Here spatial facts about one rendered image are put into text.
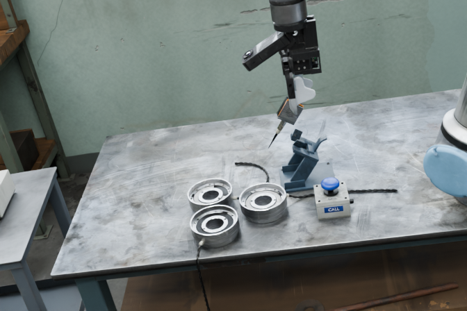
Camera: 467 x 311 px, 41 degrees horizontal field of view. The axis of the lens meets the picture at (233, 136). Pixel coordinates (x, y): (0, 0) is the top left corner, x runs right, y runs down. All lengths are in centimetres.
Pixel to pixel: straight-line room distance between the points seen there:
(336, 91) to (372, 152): 151
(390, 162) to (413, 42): 155
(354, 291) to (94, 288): 61
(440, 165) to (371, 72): 188
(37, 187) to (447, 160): 126
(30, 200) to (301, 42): 98
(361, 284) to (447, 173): 48
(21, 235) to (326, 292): 83
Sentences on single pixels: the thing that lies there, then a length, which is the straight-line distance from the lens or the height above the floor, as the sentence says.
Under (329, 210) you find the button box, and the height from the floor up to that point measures 82.
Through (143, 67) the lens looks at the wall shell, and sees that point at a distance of 302.
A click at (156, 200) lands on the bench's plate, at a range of 153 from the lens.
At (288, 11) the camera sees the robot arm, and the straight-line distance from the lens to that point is 127.
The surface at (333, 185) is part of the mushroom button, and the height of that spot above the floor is 87.
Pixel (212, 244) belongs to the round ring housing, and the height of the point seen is 82.
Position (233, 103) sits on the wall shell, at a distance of 306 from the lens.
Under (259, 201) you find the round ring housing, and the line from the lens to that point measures 142.
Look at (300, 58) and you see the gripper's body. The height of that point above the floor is 112.
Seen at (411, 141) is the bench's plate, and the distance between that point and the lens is 161.
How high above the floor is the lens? 164
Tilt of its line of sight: 29 degrees down
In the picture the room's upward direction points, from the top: 11 degrees counter-clockwise
